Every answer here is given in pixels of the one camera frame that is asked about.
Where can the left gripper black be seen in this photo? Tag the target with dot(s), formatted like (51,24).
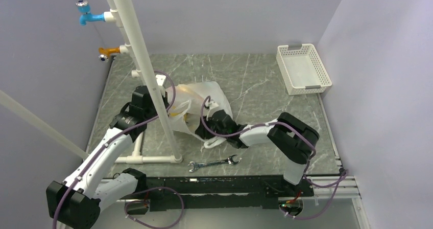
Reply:
(165,98)

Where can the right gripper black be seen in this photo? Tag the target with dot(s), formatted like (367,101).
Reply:
(201,133)

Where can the translucent white plastic bag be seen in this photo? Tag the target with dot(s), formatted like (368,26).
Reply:
(188,98)

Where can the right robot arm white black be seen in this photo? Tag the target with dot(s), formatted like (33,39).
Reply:
(295,139)

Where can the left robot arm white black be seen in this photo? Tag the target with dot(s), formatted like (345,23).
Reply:
(80,198)

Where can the silver open-end wrench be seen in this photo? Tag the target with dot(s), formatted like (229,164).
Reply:
(231,160)

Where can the orange plastic faucet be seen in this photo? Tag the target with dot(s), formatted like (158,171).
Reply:
(105,53)

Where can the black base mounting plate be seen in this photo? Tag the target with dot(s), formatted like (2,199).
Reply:
(208,192)

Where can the white perforated plastic basket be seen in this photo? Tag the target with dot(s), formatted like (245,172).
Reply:
(302,69)

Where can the blue plastic faucet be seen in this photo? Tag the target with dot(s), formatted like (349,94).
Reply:
(86,14)

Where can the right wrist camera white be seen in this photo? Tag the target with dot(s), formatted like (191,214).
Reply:
(211,104)

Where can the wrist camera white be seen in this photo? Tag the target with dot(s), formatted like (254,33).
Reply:
(161,79)
(211,104)

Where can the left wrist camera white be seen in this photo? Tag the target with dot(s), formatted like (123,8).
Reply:
(161,79)

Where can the white PVC pipe frame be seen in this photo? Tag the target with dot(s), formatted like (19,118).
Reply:
(124,16)

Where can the aluminium rail frame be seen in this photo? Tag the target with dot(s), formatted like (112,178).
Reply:
(326,189)

